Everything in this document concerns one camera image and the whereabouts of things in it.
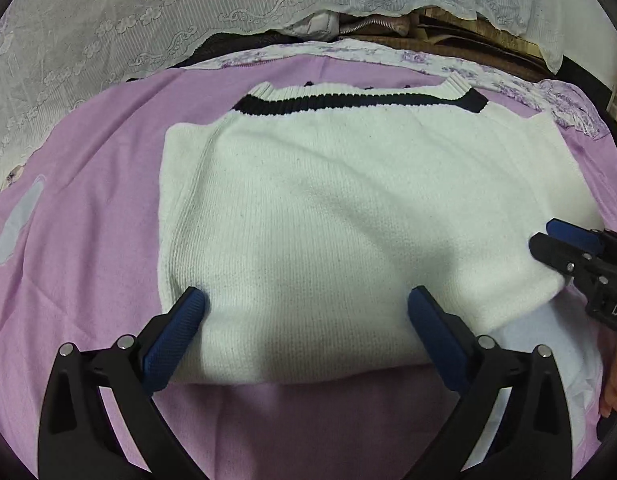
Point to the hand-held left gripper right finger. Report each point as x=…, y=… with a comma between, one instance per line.
x=438, y=345

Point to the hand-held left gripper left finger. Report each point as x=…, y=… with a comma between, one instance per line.
x=173, y=340

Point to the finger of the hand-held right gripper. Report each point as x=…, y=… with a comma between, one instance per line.
x=553, y=255
x=570, y=232

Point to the white sweater with black stripes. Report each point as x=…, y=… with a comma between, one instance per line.
x=338, y=220

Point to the person's right hand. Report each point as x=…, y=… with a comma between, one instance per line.
x=615, y=375

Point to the purple bed sheet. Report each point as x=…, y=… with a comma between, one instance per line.
x=98, y=160

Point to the brown woven mats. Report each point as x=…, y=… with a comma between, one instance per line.
x=488, y=40

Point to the floral purple bedsheet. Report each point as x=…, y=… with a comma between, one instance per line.
x=368, y=50

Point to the black cloth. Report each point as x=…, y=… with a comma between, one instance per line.
x=223, y=42

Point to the white padded cloth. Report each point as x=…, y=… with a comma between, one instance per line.
x=313, y=25

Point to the white lace cloth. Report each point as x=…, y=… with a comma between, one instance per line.
x=138, y=10

